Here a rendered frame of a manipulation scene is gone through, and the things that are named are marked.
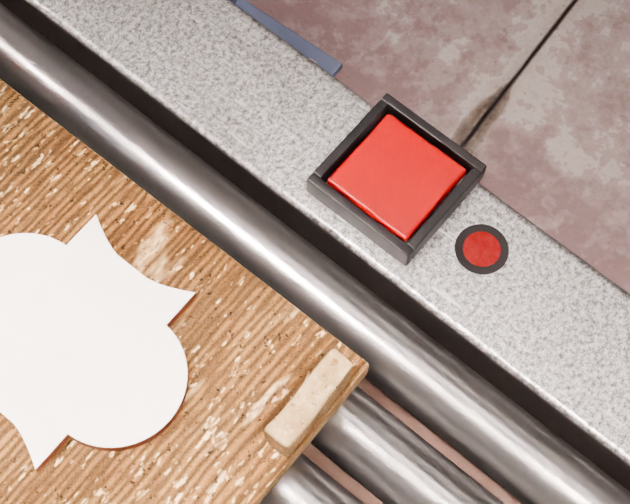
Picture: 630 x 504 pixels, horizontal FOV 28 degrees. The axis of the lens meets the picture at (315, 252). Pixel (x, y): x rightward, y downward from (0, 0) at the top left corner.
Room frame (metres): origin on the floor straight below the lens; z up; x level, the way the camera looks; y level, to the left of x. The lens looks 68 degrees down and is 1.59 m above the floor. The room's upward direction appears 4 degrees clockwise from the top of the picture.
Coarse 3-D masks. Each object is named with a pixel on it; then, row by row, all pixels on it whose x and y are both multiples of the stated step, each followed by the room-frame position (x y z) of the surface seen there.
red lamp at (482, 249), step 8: (480, 232) 0.29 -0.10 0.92; (472, 240) 0.29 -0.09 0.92; (480, 240) 0.29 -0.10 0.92; (488, 240) 0.29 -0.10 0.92; (496, 240) 0.29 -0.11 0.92; (464, 248) 0.28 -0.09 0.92; (472, 248) 0.28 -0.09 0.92; (480, 248) 0.28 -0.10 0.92; (488, 248) 0.28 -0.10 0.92; (496, 248) 0.29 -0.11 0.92; (472, 256) 0.28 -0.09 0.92; (480, 256) 0.28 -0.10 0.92; (488, 256) 0.28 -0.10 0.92; (496, 256) 0.28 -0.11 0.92; (480, 264) 0.27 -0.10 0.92; (488, 264) 0.27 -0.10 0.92
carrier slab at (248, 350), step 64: (0, 128) 0.33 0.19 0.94; (64, 128) 0.34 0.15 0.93; (0, 192) 0.29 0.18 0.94; (64, 192) 0.29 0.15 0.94; (128, 192) 0.30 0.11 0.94; (128, 256) 0.26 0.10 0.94; (192, 256) 0.26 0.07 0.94; (192, 320) 0.22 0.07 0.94; (256, 320) 0.22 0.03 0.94; (192, 384) 0.18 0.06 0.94; (256, 384) 0.19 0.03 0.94; (0, 448) 0.14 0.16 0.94; (64, 448) 0.15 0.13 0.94; (192, 448) 0.15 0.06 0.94; (256, 448) 0.15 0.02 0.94
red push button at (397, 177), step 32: (384, 128) 0.35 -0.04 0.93; (352, 160) 0.33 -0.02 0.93; (384, 160) 0.33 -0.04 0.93; (416, 160) 0.33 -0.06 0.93; (448, 160) 0.33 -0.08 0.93; (352, 192) 0.31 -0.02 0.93; (384, 192) 0.31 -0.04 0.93; (416, 192) 0.31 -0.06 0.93; (448, 192) 0.31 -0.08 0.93; (384, 224) 0.29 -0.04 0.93; (416, 224) 0.29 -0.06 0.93
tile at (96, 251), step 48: (0, 240) 0.26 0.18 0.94; (48, 240) 0.26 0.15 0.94; (96, 240) 0.26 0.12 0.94; (0, 288) 0.23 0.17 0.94; (48, 288) 0.23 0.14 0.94; (96, 288) 0.23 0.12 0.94; (144, 288) 0.24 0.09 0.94; (0, 336) 0.20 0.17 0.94; (48, 336) 0.20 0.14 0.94; (96, 336) 0.21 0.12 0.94; (144, 336) 0.21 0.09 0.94; (0, 384) 0.18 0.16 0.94; (48, 384) 0.18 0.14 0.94; (96, 384) 0.18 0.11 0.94; (144, 384) 0.18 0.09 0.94; (48, 432) 0.15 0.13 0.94; (96, 432) 0.15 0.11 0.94; (144, 432) 0.15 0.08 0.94
